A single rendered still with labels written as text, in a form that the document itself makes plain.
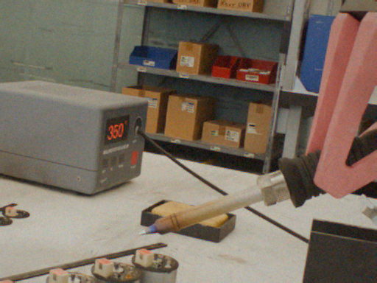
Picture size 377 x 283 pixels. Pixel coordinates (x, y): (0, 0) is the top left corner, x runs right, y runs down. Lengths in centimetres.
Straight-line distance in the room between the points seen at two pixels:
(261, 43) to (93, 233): 445
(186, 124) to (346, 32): 440
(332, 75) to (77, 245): 29
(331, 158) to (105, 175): 42
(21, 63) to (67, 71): 45
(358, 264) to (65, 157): 35
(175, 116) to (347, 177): 445
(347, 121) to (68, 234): 33
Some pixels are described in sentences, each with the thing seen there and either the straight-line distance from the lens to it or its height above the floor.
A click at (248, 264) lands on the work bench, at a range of 58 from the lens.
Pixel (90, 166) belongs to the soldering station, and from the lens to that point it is 69.
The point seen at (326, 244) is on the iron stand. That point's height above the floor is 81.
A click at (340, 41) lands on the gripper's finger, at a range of 35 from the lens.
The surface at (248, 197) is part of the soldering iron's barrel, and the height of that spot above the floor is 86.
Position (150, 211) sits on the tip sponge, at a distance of 65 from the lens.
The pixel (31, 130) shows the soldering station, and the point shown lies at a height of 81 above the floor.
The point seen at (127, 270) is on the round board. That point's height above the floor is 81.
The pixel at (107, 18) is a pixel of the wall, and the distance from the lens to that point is 549.
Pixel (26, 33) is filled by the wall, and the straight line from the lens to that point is 588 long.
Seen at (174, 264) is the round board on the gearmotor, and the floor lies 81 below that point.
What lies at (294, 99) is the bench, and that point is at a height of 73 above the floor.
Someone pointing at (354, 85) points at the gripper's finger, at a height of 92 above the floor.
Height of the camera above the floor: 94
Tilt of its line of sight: 12 degrees down
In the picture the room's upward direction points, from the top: 6 degrees clockwise
